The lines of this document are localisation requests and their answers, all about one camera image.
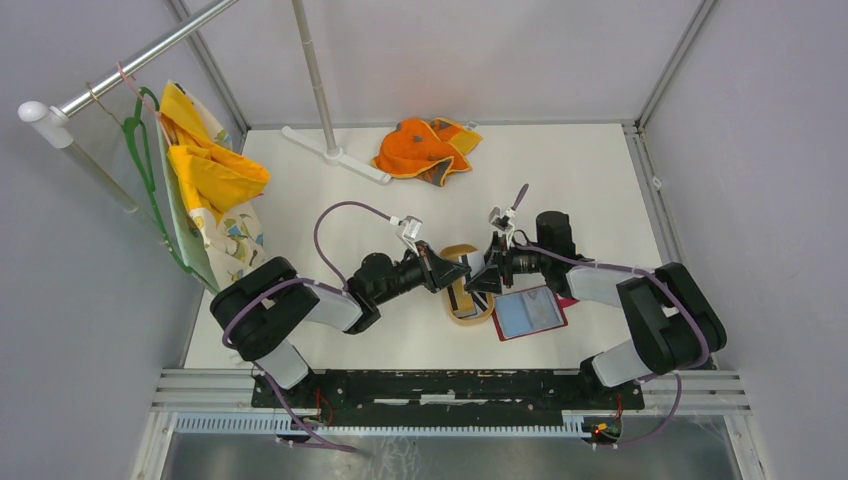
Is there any yellow patterned hanging cloth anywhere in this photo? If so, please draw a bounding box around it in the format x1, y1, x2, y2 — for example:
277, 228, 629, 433
159, 81, 271, 293

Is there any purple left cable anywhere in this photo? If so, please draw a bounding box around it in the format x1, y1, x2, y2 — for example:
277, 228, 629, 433
221, 201, 399, 454

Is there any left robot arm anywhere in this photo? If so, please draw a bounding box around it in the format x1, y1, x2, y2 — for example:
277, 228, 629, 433
210, 241, 472, 408

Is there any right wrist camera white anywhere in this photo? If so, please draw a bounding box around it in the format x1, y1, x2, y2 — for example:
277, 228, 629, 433
489, 207, 516, 245

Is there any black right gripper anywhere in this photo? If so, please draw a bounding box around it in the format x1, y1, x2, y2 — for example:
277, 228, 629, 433
464, 232, 550, 295

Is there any white rack stand base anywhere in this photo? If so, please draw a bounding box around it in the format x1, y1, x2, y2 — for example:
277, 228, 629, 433
281, 126, 392, 185

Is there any green clothes hanger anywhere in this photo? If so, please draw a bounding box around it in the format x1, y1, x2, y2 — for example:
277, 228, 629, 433
122, 87, 219, 293

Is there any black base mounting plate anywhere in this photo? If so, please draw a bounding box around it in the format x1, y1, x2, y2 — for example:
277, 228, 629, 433
283, 369, 645, 427

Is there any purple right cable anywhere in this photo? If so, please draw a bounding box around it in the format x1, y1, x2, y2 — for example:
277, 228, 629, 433
511, 182, 713, 450

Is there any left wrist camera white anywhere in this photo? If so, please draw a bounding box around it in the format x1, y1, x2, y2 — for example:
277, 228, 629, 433
389, 215, 423, 255

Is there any purple cable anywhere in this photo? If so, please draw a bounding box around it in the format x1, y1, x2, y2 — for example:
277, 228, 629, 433
221, 201, 399, 454
511, 182, 713, 450

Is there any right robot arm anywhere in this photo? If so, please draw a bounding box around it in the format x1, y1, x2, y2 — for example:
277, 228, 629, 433
465, 207, 727, 408

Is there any metal hanging rail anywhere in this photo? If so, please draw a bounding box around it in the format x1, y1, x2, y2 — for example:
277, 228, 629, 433
17, 0, 237, 150

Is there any orange yellow cloth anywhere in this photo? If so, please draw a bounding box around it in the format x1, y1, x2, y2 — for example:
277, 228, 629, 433
371, 117, 483, 187

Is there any red leather card holder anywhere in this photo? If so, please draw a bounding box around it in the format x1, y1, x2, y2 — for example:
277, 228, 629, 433
492, 286, 578, 342

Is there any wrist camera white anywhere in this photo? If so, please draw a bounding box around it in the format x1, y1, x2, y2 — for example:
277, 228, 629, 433
389, 215, 423, 255
489, 207, 516, 245

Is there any vertical metal pole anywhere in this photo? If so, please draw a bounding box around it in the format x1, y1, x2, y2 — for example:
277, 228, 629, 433
291, 0, 340, 149

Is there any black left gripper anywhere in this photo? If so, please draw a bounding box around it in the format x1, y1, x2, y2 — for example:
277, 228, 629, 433
373, 240, 472, 306

